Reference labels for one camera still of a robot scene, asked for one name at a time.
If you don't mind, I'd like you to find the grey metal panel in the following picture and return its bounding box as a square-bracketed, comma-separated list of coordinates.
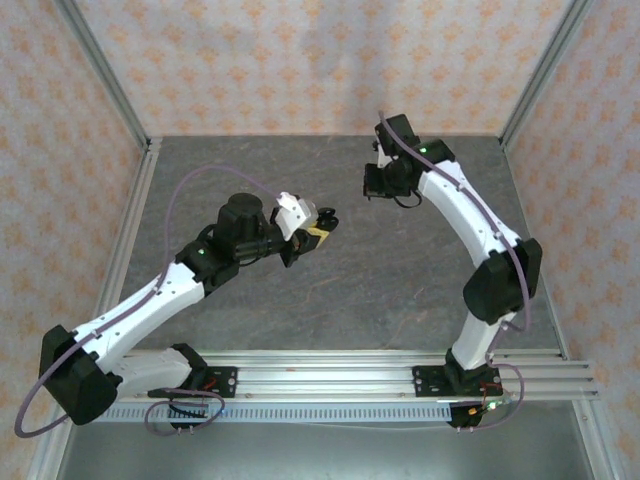
[54, 422, 596, 480]

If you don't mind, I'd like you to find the thin black right gripper cable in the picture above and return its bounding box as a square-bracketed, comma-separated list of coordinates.
[392, 191, 425, 210]

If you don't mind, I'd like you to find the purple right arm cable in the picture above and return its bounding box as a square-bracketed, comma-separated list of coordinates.
[378, 110, 532, 434]

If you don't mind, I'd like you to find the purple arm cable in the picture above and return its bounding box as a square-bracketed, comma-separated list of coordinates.
[14, 165, 284, 439]
[378, 110, 532, 434]

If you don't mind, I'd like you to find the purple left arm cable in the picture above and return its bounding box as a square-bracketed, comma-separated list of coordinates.
[14, 165, 284, 439]

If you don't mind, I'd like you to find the aluminium table side rail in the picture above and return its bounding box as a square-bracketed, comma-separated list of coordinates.
[499, 137, 621, 480]
[27, 139, 164, 480]

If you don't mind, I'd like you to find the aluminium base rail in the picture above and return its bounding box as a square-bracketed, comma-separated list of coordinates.
[117, 348, 600, 402]

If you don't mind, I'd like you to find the red orange wire bundle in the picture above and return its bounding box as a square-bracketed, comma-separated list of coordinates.
[469, 380, 504, 416]
[187, 377, 219, 401]

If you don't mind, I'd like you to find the aluminium frame post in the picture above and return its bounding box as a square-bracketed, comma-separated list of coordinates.
[54, 0, 151, 151]
[498, 0, 596, 151]

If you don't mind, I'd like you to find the slotted grey cable duct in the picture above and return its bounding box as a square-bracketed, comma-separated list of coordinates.
[102, 403, 454, 424]

